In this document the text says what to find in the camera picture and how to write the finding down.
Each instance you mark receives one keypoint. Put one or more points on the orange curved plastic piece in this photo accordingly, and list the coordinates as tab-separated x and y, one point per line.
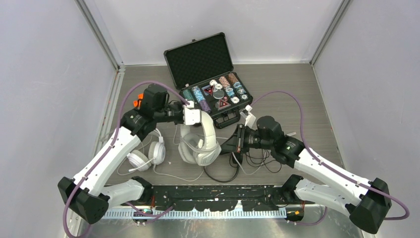
137	103

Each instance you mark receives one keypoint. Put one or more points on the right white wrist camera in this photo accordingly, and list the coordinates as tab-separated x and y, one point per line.
247	115

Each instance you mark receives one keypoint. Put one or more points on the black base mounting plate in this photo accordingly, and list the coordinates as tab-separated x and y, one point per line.
217	198

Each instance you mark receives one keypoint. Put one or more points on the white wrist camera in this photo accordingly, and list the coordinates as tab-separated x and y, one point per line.
191	115
247	115

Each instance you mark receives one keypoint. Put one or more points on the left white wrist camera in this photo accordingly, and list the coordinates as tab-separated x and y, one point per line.
191	115

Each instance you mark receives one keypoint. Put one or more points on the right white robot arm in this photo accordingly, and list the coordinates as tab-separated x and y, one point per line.
363	201

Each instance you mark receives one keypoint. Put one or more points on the large white gaming headphones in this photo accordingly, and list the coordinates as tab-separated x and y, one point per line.
199	149

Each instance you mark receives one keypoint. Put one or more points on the round silver dealer button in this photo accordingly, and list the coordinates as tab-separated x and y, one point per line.
218	94

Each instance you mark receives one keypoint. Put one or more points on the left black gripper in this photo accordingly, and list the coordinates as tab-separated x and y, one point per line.
181	105

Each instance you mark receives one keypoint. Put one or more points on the white aluminium rail strip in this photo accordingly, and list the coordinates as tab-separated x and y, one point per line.
194	214

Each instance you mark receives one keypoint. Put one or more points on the small white headphones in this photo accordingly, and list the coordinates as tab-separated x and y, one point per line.
150	155

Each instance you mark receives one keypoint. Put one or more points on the red triangle card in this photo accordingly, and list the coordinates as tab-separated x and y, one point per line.
221	104
208	90

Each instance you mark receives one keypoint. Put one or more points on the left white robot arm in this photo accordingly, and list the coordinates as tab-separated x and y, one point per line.
86	193

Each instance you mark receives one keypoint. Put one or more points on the black on-ear headphones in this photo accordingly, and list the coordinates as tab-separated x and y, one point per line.
230	167

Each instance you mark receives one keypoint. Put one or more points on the black poker chip case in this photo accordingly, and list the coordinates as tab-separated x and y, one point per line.
208	62

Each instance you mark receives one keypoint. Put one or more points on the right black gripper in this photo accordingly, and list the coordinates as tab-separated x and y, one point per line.
237	142

